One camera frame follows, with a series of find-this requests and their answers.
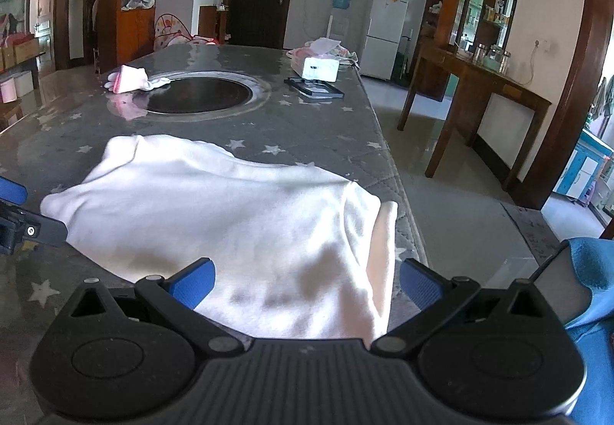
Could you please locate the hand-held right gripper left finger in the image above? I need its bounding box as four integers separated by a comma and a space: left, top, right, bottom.
58, 257, 245, 357

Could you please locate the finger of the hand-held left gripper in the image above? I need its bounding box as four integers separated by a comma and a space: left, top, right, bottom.
0, 175, 28, 206
0, 202, 68, 255

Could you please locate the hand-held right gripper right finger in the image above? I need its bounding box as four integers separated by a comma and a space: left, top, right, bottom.
371, 258, 562, 357

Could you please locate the white shirt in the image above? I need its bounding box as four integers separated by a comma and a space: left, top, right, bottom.
41, 134, 399, 349

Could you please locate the grey floor rug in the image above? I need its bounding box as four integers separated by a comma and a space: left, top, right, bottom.
501, 202, 574, 275

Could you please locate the cardboard box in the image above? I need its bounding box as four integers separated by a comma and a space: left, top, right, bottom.
13, 37, 41, 66

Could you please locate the white glove with pink cuff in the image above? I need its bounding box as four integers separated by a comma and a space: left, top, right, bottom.
104, 65, 171, 94

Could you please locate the blue cloth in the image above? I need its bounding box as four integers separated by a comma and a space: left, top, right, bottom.
561, 238, 614, 425

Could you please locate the round black cooktop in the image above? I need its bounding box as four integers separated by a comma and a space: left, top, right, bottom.
129, 71, 272, 123

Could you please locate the grey star-print table cover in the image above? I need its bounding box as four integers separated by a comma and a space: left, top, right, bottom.
0, 43, 430, 349

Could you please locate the blue and white cabinet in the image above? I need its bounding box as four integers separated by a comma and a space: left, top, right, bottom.
554, 127, 602, 210

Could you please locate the wooden console table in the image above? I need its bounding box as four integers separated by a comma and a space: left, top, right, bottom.
397, 43, 552, 192

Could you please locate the pink play tent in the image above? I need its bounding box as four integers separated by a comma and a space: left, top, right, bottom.
154, 12, 226, 52

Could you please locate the pink and white tissue box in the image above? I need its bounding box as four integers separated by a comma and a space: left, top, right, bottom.
287, 46, 339, 83

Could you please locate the printed plastic bag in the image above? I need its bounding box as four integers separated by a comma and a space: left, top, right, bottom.
331, 45, 360, 67

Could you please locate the white refrigerator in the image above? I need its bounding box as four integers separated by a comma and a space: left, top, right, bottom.
360, 0, 411, 81

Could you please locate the small brown cabinet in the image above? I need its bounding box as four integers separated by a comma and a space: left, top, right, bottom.
198, 5, 228, 42

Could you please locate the dark wooden display cabinet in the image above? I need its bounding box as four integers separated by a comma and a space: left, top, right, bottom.
422, 0, 526, 102

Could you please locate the dark wooden doorway frame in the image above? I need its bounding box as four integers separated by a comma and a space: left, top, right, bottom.
501, 0, 614, 215

